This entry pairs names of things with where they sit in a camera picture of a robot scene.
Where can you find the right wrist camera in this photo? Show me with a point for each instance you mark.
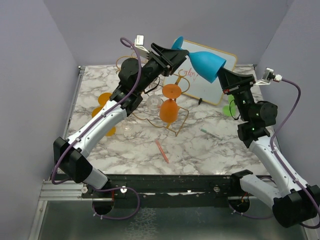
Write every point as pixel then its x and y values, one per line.
pixel 268 76

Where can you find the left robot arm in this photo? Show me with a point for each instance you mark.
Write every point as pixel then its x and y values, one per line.
pixel 135 75

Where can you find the clear tall wine glass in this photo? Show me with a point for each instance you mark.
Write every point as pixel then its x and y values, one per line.
pixel 128 124

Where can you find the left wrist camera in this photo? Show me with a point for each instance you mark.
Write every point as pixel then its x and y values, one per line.
pixel 139 45

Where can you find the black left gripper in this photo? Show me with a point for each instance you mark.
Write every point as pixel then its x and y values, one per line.
pixel 170 59

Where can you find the green plastic wine glass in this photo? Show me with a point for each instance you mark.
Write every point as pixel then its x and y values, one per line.
pixel 230 109

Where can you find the orange plastic wine glass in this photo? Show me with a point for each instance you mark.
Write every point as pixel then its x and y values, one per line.
pixel 168 112

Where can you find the black metal base frame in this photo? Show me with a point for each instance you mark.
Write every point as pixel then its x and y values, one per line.
pixel 182 191

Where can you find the red marker pen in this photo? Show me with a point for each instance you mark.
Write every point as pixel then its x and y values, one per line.
pixel 162 151

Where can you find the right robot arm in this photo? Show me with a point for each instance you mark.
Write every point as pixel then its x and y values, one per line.
pixel 292 200

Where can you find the yellow plastic wine glass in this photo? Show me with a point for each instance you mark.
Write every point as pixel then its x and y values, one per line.
pixel 111 132
pixel 102 99

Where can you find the yellow framed whiteboard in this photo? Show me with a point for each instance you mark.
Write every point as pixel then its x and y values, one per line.
pixel 194 85

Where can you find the gold wire wine glass rack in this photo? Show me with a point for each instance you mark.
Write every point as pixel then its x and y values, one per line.
pixel 155 120

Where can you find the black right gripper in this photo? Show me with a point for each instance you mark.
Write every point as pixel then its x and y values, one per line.
pixel 228 79

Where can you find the white green marker pen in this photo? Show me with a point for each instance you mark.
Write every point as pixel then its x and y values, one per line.
pixel 211 134

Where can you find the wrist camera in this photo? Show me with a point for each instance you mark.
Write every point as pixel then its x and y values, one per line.
pixel 268 76
pixel 139 45

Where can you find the blue plastic wine glass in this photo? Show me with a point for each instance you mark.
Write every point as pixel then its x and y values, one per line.
pixel 207 64

